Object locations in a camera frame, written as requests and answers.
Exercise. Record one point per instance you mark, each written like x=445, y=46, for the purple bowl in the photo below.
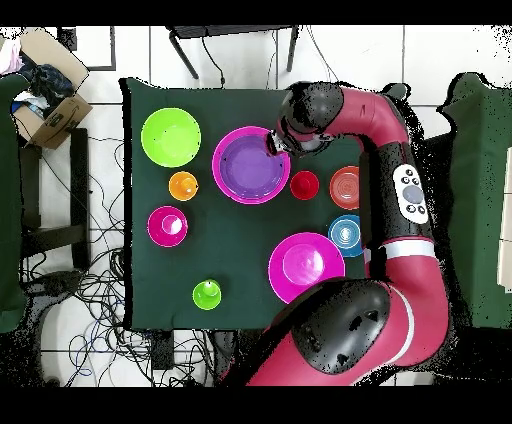
x=250, y=168

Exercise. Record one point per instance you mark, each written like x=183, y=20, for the large pink bowl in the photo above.
x=304, y=260
x=215, y=166

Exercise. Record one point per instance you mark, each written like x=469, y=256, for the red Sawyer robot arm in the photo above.
x=420, y=288

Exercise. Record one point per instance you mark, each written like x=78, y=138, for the red cup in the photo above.
x=304, y=185

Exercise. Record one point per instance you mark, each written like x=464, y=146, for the orange cup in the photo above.
x=183, y=186

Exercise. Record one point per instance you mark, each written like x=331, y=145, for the small magenta bowl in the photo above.
x=167, y=226

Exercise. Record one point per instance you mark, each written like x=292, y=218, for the blue bowl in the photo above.
x=344, y=236

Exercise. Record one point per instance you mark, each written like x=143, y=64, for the orange-red bowl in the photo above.
x=344, y=188

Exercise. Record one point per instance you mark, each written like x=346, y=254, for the light green cup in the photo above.
x=206, y=294

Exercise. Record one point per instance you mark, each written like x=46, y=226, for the dark green tablecloth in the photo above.
x=240, y=108

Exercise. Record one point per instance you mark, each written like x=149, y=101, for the light green bowl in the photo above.
x=171, y=137

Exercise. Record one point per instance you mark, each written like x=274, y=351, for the black power box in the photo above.
x=162, y=350

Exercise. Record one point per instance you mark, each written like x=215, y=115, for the dark grey chair base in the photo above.
x=56, y=282

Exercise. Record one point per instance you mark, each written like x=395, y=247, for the cardboard box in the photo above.
x=60, y=120

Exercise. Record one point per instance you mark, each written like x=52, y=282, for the green cloth covered table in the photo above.
x=10, y=200
x=480, y=160

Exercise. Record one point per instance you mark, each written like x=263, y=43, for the dark blue clothing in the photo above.
x=48, y=84

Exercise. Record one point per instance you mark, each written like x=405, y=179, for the pink cloth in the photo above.
x=10, y=56

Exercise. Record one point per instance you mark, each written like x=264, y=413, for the black stool frame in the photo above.
x=80, y=180

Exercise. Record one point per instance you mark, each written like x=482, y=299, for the black metal chair frame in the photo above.
x=224, y=30

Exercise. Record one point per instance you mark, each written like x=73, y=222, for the black floor frame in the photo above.
x=67, y=39

